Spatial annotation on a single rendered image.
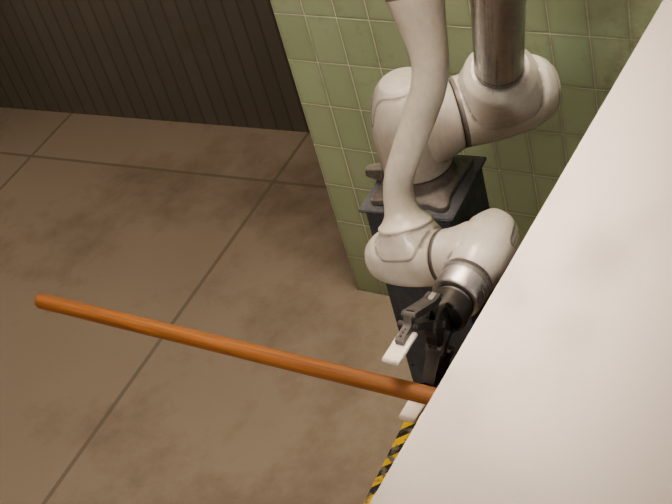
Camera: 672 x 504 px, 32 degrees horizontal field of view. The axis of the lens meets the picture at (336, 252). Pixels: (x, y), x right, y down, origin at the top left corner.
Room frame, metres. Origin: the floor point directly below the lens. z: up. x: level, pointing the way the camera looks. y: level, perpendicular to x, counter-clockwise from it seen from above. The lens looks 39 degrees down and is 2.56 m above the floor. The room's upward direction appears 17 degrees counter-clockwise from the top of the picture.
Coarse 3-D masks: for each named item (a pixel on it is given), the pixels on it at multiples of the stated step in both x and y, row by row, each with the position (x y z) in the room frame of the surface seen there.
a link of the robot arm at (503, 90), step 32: (480, 0) 1.83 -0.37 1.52; (512, 0) 1.81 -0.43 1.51; (480, 32) 1.88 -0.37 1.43; (512, 32) 1.85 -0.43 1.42; (480, 64) 1.93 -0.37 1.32; (512, 64) 1.90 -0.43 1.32; (544, 64) 2.01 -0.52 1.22; (480, 96) 1.95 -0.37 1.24; (512, 96) 1.93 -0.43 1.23; (544, 96) 1.97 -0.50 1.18; (480, 128) 1.97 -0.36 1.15; (512, 128) 1.96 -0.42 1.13
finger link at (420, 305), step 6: (426, 294) 1.42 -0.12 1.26; (438, 294) 1.41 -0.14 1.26; (420, 300) 1.40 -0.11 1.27; (426, 300) 1.40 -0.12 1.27; (432, 300) 1.40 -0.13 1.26; (438, 300) 1.40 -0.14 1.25; (414, 306) 1.38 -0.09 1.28; (420, 306) 1.37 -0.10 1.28; (426, 306) 1.37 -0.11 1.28; (432, 306) 1.38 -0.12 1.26; (402, 312) 1.36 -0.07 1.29; (408, 312) 1.35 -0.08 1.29; (414, 312) 1.35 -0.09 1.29; (420, 312) 1.36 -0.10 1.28; (426, 312) 1.37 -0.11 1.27; (414, 318) 1.34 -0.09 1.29
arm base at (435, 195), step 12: (456, 156) 2.08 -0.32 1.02; (468, 156) 2.07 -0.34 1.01; (372, 168) 2.11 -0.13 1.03; (456, 168) 2.03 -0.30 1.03; (468, 168) 2.05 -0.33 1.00; (432, 180) 1.97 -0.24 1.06; (444, 180) 1.98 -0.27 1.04; (456, 180) 2.00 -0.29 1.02; (420, 192) 1.97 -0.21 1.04; (432, 192) 1.97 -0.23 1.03; (444, 192) 1.97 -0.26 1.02; (372, 204) 2.03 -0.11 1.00; (420, 204) 1.96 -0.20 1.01; (432, 204) 1.95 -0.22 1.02; (444, 204) 1.94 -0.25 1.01
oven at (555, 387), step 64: (640, 64) 0.65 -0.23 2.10; (640, 128) 0.59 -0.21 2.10; (576, 192) 0.55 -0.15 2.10; (640, 192) 0.53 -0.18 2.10; (576, 256) 0.49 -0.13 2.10; (640, 256) 0.48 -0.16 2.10; (512, 320) 0.46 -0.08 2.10; (576, 320) 0.44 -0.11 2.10; (640, 320) 0.43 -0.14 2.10; (448, 384) 0.43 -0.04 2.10; (512, 384) 0.41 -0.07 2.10; (576, 384) 0.40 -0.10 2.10; (640, 384) 0.39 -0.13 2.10; (448, 448) 0.38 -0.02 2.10; (512, 448) 0.37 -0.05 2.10; (576, 448) 0.36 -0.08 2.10; (640, 448) 0.35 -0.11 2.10
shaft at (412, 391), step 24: (72, 312) 1.73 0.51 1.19; (96, 312) 1.70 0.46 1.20; (120, 312) 1.68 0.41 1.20; (168, 336) 1.58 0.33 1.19; (192, 336) 1.56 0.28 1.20; (216, 336) 1.54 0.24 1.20; (264, 360) 1.45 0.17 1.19; (288, 360) 1.42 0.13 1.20; (312, 360) 1.41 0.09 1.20; (360, 384) 1.33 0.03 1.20; (384, 384) 1.31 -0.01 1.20; (408, 384) 1.29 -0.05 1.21
